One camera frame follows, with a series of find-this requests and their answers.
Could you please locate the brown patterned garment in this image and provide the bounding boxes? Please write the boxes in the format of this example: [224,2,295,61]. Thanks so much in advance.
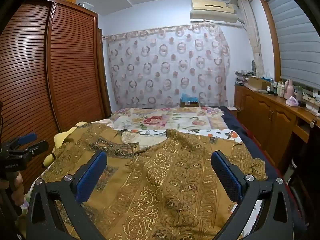
[40,124,268,240]

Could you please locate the cluster of small bottles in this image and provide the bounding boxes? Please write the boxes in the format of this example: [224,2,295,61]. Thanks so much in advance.
[266,80,286,97]

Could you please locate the grey window blind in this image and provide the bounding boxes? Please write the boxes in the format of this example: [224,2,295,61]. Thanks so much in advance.
[264,0,320,88]

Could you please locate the blue item on stool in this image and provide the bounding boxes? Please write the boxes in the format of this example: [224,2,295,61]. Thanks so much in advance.
[179,100,200,108]

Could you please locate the wooden sideboard cabinet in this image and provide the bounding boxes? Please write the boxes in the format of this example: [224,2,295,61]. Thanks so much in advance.
[234,84,320,173]

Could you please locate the pile of folded cloths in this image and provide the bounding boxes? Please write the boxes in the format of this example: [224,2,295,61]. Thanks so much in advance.
[234,69,257,84]

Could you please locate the cardboard box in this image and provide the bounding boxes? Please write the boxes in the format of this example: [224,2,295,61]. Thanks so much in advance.
[247,76,272,90]

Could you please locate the wooden window frame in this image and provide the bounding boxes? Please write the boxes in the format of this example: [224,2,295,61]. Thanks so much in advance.
[259,0,283,80]

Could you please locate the circle print curtain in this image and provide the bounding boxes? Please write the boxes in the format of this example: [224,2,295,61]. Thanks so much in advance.
[102,24,232,108]

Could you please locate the yellow plush toy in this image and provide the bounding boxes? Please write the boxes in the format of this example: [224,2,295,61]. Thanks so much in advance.
[42,121,87,168]

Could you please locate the wooden louvered wardrobe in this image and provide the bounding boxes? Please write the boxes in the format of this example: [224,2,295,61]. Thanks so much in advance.
[0,0,112,195]

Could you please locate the person's left hand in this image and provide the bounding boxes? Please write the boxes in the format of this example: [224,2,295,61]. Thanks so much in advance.
[0,172,24,207]

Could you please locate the pink thermos bottle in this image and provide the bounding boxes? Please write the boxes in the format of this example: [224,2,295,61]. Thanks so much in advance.
[285,79,294,99]

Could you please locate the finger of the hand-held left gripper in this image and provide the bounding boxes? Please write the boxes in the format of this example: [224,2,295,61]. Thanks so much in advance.
[14,140,49,159]
[4,133,38,151]

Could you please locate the dark blue sheet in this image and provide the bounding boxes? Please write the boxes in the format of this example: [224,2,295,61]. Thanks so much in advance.
[219,106,300,220]

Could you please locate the beige air conditioner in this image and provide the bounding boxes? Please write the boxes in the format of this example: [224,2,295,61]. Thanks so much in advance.
[190,0,244,25]

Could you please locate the beige side curtain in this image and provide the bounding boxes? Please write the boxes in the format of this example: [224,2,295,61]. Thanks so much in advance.
[237,0,265,77]

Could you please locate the floral blanket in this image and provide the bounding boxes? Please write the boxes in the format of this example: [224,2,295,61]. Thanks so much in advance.
[110,106,228,132]

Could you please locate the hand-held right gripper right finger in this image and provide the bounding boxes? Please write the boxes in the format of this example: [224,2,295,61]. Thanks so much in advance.
[211,151,294,240]

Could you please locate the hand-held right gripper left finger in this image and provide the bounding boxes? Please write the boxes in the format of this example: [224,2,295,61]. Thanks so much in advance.
[26,150,108,240]

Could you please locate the blue cloth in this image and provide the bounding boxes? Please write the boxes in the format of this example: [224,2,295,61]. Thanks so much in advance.
[180,93,199,103]

